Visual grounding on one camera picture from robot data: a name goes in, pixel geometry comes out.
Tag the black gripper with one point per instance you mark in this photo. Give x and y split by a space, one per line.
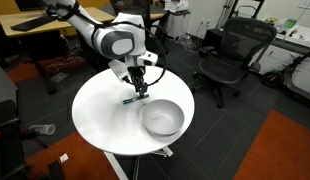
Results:
137 76

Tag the teal marker pen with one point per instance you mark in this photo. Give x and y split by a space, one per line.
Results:
131 100

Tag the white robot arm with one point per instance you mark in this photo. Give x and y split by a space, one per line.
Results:
95 30

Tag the white bowl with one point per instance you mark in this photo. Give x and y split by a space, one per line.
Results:
161 116

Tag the white cabinet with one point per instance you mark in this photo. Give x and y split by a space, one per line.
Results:
176 25

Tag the wooden desk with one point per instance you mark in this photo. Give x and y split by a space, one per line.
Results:
156 15
91 13

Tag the white table base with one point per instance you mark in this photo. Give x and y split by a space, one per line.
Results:
113 163

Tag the grey floor plate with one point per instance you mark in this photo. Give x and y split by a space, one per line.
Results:
59 77

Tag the black box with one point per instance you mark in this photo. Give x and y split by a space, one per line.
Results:
213 38

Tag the black mesh office chair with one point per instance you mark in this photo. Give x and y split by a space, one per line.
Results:
228 66

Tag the white printer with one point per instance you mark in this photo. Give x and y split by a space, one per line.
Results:
175 6

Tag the small white paper tag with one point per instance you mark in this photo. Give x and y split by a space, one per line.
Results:
63 158

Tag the clear plastic bottle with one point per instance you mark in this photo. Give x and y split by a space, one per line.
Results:
41 129

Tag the black stand leg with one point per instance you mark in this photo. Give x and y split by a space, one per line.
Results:
56 170

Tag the black keyboard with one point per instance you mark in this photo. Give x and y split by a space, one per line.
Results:
31 23

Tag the grey cabinet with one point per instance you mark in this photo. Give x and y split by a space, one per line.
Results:
3 86

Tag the black monitor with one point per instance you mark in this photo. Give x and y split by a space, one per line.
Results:
28 4

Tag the black kick scooter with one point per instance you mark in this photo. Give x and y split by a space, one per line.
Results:
295 80

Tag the green small item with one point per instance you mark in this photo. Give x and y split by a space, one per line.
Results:
290 22

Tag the white desk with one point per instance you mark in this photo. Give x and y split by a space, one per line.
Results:
301 33

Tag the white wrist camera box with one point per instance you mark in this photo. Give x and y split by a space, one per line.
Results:
119 70

